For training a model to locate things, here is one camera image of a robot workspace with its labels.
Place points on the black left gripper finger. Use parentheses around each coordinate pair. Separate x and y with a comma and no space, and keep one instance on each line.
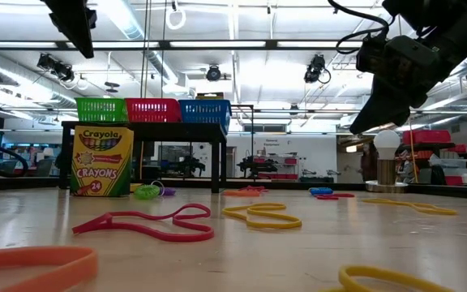
(83,24)
(63,16)

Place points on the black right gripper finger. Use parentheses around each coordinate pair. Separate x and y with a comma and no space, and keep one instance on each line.
(395,111)
(371,103)

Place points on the green plastic basket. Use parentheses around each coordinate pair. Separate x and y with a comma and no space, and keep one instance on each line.
(99,109)

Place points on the red plastic basket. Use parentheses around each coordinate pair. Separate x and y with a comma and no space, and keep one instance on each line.
(154,109)

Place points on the blue plastic basket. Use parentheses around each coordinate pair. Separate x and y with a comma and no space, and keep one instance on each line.
(205,113)

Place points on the red rubber band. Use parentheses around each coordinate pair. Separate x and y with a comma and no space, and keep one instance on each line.
(254,188)
(326,197)
(89,226)

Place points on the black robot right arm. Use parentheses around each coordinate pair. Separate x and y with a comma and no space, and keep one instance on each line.
(440,16)

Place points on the black background robot arm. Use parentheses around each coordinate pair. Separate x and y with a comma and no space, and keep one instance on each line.
(258,166)

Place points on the grey office chair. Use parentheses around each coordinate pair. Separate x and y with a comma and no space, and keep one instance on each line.
(44,167)

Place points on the table lamp with white bulb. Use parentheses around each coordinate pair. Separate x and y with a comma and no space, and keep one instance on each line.
(386,142)

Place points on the large red storage bin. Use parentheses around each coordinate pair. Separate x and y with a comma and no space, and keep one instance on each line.
(426,137)

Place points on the black ceiling track light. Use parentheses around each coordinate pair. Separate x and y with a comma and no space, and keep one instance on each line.
(51,64)

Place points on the person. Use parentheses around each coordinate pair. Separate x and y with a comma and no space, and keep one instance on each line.
(369,162)

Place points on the black ceiling disc fixture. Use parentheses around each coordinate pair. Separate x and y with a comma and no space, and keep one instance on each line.
(112,84)

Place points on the small red storage bin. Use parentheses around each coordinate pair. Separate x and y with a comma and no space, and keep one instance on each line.
(457,148)

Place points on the white plastic container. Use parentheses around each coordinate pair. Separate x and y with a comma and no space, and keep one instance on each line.
(448,162)

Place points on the shelf with red bins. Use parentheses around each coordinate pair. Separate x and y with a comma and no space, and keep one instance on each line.
(290,161)

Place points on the overhead LED light bar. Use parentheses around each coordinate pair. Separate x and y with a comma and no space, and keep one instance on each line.
(217,44)

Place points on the black metal riser shelf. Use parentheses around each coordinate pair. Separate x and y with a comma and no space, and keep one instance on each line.
(168,131)

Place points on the round black ceiling spotlight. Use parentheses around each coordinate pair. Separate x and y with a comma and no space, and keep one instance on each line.
(213,74)

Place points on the orange rubber band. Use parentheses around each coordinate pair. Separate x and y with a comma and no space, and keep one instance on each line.
(241,194)
(89,263)

